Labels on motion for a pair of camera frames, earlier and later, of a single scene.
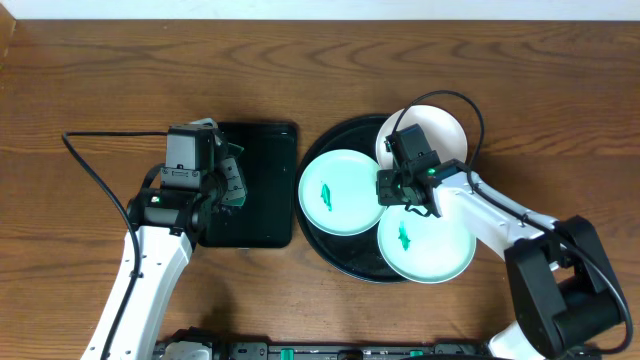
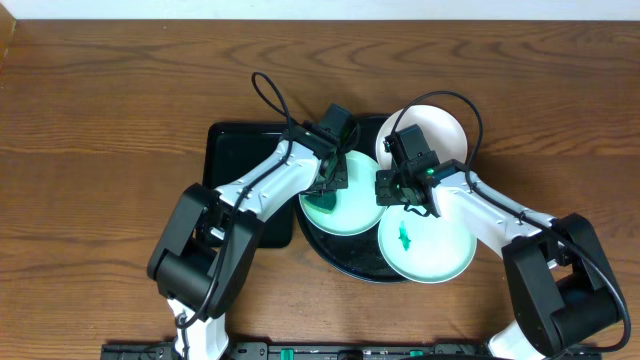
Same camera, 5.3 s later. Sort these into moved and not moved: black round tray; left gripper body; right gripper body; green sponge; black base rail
Moved: green sponge; left gripper body
Not moved: black round tray; black base rail; right gripper body
